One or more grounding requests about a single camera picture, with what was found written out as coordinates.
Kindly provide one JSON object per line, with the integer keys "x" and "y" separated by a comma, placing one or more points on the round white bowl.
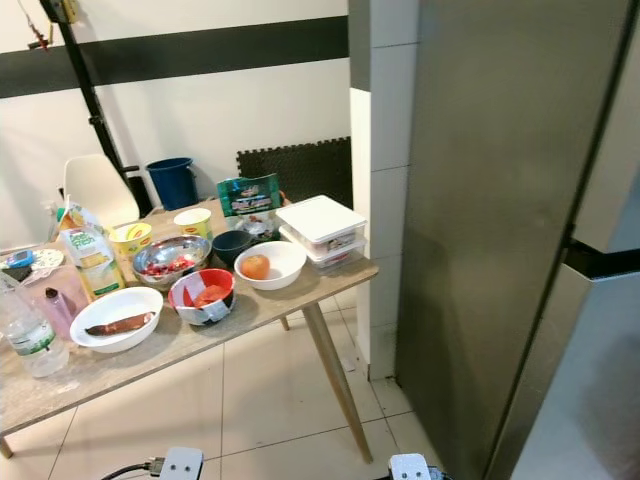
{"x": 287, "y": 265}

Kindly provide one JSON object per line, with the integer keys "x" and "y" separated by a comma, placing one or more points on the Peel Fresh juice carton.
{"x": 95, "y": 265}

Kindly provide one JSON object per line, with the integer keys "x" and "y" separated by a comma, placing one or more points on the stainless steel bowl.
{"x": 170, "y": 283}

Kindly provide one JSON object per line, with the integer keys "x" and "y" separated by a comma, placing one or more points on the black metal stand pole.
{"x": 86, "y": 75}

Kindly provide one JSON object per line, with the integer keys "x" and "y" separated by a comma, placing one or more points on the white oval bowl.
{"x": 115, "y": 302}

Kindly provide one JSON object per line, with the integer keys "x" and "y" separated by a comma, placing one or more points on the white plastic shell chair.
{"x": 95, "y": 185}

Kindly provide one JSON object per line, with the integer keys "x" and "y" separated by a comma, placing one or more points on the yellow Maggi noodle cup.
{"x": 192, "y": 224}
{"x": 128, "y": 243}

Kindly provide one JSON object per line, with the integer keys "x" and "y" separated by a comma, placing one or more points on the red dried chilies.
{"x": 170, "y": 267}

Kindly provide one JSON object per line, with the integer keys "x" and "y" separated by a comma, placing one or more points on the dark blue plastic bucket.
{"x": 170, "y": 185}

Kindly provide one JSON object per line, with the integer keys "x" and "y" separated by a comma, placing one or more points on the orange fruit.
{"x": 255, "y": 267}

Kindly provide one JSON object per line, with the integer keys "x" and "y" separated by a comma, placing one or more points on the light wooden dining table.
{"x": 120, "y": 370}

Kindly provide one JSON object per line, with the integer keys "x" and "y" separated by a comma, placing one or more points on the black interlocking foam mat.
{"x": 305, "y": 170}

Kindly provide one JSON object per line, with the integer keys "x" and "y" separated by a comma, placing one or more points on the small blue packet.
{"x": 20, "y": 261}

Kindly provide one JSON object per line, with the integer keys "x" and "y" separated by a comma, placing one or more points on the grey steel refrigerator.
{"x": 490, "y": 150}

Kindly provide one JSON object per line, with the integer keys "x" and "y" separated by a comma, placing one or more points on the red and white bowl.
{"x": 178, "y": 292}

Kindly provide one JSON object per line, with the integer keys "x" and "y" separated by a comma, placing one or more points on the patterned round plate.
{"x": 50, "y": 262}

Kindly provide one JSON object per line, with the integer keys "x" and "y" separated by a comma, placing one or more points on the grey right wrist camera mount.
{"x": 410, "y": 468}

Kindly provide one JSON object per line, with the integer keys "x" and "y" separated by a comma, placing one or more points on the green snack bag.
{"x": 248, "y": 196}

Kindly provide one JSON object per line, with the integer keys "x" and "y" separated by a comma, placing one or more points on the brown sweet potato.
{"x": 120, "y": 324}

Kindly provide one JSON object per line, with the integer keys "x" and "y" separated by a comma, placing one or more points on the dark navy bowl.
{"x": 230, "y": 250}

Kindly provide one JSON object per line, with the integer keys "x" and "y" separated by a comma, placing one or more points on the pink plastic measuring jug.
{"x": 70, "y": 300}

